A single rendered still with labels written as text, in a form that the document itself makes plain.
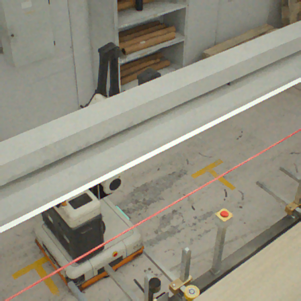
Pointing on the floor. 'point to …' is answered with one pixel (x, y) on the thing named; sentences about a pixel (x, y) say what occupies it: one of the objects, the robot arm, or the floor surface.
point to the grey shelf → (130, 19)
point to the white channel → (140, 103)
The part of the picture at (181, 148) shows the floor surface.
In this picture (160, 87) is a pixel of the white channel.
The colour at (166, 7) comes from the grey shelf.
